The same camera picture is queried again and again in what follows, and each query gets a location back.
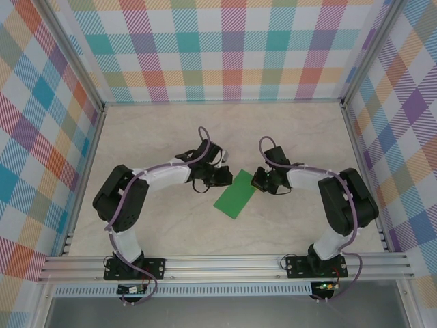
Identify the green paper sheet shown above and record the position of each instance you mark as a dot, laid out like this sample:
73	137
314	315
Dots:
233	198

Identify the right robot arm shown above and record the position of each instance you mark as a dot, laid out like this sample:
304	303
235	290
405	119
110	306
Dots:
307	181

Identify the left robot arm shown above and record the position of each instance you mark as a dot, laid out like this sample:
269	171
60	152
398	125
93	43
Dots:
119	205

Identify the right small circuit board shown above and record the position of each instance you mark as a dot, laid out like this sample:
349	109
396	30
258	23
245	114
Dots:
324	286

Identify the small circuit board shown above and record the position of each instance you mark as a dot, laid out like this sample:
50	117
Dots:
131	289
324	286

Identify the grey metal panel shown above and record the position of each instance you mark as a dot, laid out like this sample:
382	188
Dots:
222	312

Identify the left small circuit board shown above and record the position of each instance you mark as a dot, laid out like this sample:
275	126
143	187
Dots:
131	289

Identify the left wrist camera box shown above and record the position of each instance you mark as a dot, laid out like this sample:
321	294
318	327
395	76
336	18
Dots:
213	152

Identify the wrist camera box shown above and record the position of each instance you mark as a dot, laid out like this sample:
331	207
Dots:
213	152
276	155

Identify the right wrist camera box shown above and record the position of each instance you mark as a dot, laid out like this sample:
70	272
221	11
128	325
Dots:
276	155

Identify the aluminium back rail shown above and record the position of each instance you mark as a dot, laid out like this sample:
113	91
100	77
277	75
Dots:
222	101

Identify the wide aluminium base rail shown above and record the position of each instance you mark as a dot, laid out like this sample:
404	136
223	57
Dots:
222	268

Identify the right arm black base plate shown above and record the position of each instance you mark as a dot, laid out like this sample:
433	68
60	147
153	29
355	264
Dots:
297	268

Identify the aluminium side rail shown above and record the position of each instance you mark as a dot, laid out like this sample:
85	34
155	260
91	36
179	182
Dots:
87	177
365	177

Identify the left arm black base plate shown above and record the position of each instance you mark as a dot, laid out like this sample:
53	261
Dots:
157	266

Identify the aluminium frame post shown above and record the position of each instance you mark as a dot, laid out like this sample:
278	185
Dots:
372	51
73	58

